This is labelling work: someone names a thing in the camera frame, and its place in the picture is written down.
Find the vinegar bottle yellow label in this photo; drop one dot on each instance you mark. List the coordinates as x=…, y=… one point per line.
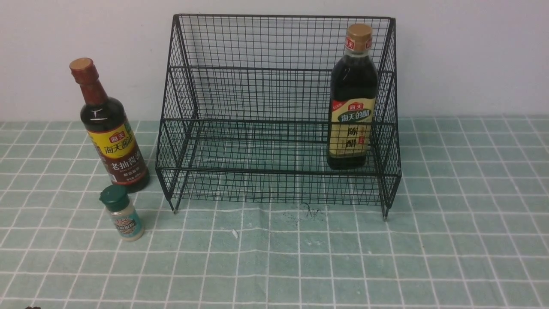
x=354, y=88

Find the green checkered tablecloth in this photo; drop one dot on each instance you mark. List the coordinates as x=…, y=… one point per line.
x=468, y=230

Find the small green-capped seasoning jar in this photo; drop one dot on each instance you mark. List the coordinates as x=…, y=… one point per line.
x=122, y=212

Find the dark soy sauce bottle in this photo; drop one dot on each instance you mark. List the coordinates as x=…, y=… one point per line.
x=110, y=132

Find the black wire mesh rack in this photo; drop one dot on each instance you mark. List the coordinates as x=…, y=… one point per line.
x=245, y=112

